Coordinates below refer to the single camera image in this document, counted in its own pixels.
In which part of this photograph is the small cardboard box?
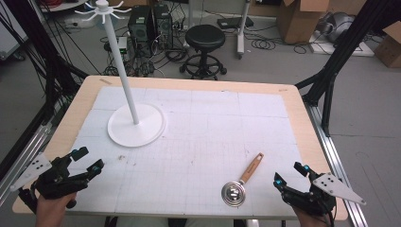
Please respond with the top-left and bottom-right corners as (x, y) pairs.
(373, 20), (401, 69)

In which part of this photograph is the coiled black cable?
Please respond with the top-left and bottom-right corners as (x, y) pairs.
(250, 36), (278, 51)

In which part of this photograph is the black metal frame stand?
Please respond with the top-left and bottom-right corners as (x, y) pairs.
(0, 0), (91, 183)
(294, 0), (401, 138)

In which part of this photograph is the person's right hand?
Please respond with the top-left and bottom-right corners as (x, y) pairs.
(291, 203), (336, 227)

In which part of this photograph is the metal ladle with wooden handle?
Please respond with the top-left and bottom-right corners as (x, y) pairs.
(220, 151), (266, 208)

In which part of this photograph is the white grid mat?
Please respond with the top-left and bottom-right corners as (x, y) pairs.
(67, 85), (312, 219)

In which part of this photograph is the white pole stand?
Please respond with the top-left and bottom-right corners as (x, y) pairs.
(235, 0), (253, 61)

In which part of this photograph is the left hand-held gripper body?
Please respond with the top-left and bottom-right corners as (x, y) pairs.
(9, 152), (96, 213)

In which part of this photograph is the flat black device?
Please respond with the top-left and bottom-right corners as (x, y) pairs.
(217, 15), (255, 30)

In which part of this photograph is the person's left hand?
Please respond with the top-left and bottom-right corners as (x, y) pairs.
(33, 189), (78, 227)

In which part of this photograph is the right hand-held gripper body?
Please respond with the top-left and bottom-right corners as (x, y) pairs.
(279, 171), (367, 219)

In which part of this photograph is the black round stool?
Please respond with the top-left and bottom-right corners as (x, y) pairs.
(179, 24), (229, 81)

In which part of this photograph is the large open cardboard box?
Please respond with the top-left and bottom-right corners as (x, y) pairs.
(276, 0), (331, 45)

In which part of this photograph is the black computer tower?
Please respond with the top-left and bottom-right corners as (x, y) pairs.
(127, 5), (153, 53)
(152, 3), (174, 51)

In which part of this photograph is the small white box device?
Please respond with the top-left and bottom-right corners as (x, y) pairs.
(116, 36), (130, 55)

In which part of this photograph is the aluminium rail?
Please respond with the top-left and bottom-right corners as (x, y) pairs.
(0, 121), (54, 207)
(304, 101), (369, 227)

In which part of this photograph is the grey rounded appliance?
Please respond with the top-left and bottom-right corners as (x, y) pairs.
(316, 10), (357, 44)

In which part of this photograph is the white hook stand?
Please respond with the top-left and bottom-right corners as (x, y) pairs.
(74, 0), (167, 148)

